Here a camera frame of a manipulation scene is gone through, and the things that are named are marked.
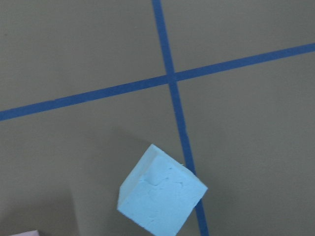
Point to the light blue block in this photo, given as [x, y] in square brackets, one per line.
[159, 193]

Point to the light pink foam block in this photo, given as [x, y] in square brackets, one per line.
[29, 233]

